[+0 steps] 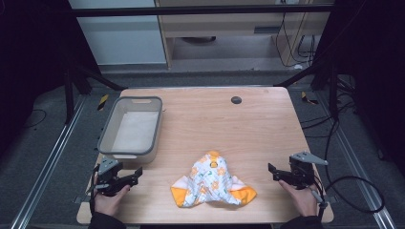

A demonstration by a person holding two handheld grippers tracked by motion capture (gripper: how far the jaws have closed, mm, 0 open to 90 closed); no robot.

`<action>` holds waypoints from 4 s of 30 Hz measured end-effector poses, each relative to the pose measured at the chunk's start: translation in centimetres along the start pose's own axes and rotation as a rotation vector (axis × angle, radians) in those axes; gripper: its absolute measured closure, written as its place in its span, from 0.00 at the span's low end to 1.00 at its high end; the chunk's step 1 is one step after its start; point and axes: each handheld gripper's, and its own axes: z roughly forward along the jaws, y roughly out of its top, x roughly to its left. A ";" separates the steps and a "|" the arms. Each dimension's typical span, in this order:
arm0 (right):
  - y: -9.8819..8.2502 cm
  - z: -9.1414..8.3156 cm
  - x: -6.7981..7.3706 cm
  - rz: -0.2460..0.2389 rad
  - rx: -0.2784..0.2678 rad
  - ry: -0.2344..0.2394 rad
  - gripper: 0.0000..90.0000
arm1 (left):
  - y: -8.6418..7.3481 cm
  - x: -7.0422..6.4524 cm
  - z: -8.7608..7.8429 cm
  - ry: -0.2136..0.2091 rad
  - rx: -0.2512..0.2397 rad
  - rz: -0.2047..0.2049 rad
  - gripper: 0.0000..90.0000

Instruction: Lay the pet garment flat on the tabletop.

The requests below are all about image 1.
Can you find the grey plastic basket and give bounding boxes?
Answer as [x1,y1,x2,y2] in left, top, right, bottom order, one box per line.
[96,95,163,165]

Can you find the thin black floor cable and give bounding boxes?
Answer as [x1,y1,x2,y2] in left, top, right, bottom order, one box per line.
[22,108,48,129]

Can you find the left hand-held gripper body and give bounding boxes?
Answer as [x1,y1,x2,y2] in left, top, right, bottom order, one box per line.
[94,157,129,198]

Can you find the black horizontal frame bar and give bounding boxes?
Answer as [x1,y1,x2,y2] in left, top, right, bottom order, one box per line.
[68,4,335,18]

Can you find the person's left hand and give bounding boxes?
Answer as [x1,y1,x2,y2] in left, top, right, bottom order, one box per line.
[93,184,132,218]

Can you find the hanging black cables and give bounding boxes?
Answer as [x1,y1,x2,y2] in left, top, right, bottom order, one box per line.
[274,11,317,70]

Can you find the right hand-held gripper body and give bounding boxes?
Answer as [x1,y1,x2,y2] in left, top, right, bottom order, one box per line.
[286,151,330,191]

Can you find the white orange baby garment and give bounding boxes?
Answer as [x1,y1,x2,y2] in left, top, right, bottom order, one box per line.
[169,150,258,209]

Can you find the black metal stand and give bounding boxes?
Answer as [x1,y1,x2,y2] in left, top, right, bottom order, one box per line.
[60,58,128,126]
[272,58,341,122]

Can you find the dark curtain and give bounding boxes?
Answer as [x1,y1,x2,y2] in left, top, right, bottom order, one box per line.
[313,0,405,179]
[0,0,102,160]

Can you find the light wooden desk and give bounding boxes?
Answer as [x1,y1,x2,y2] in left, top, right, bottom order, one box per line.
[155,0,333,70]

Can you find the metal floor rail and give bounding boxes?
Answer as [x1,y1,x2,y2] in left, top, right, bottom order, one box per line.
[314,91,397,229]
[9,94,88,229]

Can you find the white cabinet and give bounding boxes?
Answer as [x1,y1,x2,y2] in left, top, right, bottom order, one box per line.
[68,0,167,67]

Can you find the yellow black striped tape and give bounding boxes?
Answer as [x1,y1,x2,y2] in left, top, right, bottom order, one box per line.
[300,91,319,106]
[96,94,110,112]

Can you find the black looped gripper cable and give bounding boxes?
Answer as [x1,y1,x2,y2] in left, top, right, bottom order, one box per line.
[313,117,386,220]

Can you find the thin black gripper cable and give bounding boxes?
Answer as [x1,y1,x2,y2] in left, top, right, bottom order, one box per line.
[89,164,99,218]

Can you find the black floor cables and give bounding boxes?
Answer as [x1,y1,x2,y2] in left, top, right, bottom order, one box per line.
[300,75,359,139]

